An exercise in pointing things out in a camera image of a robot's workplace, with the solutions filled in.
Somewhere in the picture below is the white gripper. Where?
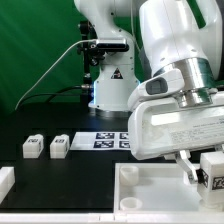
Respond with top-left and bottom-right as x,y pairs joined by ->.
128,96 -> 224,184

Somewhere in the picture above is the white square table top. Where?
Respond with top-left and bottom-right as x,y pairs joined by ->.
113,163 -> 224,224

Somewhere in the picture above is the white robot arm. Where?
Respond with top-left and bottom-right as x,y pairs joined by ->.
74,0 -> 224,182

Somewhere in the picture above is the white sheet with markers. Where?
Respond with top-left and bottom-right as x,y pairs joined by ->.
70,132 -> 130,150

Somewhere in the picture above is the white left obstacle block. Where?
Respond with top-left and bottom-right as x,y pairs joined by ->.
0,167 -> 15,204

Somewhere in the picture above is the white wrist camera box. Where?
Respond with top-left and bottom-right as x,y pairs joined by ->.
128,69 -> 185,111

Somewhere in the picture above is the black base cable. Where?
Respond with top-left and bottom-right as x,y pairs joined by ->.
19,84 -> 95,108

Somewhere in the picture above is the silver camera on stand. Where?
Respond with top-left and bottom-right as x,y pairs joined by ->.
96,38 -> 129,52

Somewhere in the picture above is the black camera stand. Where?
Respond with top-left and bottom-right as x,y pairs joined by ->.
77,20 -> 96,103

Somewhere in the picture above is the grey camera cable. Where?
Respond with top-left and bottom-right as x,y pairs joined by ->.
14,39 -> 98,111

